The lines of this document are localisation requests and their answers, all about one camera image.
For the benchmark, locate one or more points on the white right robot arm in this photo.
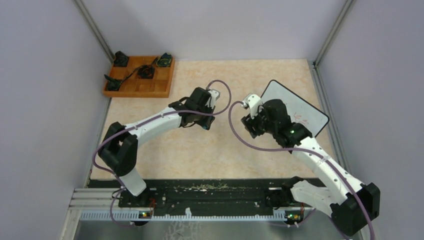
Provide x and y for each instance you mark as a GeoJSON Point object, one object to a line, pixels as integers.
{"type": "Point", "coordinates": [350, 203]}

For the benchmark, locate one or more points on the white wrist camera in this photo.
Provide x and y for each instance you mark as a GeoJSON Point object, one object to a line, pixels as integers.
{"type": "Point", "coordinates": [252, 102]}
{"type": "Point", "coordinates": [214, 96]}

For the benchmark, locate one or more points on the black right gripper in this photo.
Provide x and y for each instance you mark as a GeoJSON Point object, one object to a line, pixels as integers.
{"type": "Point", "coordinates": [251, 124]}

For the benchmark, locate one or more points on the left corner aluminium post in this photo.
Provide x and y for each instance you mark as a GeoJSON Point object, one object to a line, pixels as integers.
{"type": "Point", "coordinates": [91, 23]}

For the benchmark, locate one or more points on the orange compartment tray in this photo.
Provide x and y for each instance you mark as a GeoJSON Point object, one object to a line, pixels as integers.
{"type": "Point", "coordinates": [134, 87]}

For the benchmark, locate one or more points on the dark object top-right compartment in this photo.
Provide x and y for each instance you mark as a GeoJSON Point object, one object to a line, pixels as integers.
{"type": "Point", "coordinates": [164, 61]}

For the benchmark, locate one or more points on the corner aluminium post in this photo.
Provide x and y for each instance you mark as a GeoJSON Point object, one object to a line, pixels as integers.
{"type": "Point", "coordinates": [91, 23]}
{"type": "Point", "coordinates": [337, 26]}

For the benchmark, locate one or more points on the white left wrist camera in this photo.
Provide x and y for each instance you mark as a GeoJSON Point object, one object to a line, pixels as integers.
{"type": "Point", "coordinates": [214, 96]}

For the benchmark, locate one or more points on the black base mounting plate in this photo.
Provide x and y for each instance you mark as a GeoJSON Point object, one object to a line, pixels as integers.
{"type": "Point", "coordinates": [212, 197]}

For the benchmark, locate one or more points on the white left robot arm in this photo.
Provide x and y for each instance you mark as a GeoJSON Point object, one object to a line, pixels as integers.
{"type": "Point", "coordinates": [119, 148]}

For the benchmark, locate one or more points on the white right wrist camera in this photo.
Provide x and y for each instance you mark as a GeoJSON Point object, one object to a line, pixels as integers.
{"type": "Point", "coordinates": [252, 102]}

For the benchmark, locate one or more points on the dark object top-left compartment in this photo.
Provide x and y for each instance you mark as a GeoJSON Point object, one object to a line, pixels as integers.
{"type": "Point", "coordinates": [121, 60]}

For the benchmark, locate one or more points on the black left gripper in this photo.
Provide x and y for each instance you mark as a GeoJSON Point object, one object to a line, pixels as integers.
{"type": "Point", "coordinates": [203, 122]}

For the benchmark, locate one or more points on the aluminium front rail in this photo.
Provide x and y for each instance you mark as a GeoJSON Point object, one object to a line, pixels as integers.
{"type": "Point", "coordinates": [102, 204]}

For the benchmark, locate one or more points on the right corner aluminium post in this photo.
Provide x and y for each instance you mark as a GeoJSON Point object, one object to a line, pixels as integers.
{"type": "Point", "coordinates": [337, 26]}

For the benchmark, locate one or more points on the dark object centre compartment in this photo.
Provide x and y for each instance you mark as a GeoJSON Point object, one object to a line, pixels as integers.
{"type": "Point", "coordinates": [146, 71]}

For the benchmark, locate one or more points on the black framed whiteboard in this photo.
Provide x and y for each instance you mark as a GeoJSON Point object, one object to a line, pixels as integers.
{"type": "Point", "coordinates": [300, 110]}

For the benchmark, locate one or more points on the dark object left compartment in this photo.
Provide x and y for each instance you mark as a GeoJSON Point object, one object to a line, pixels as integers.
{"type": "Point", "coordinates": [112, 84]}

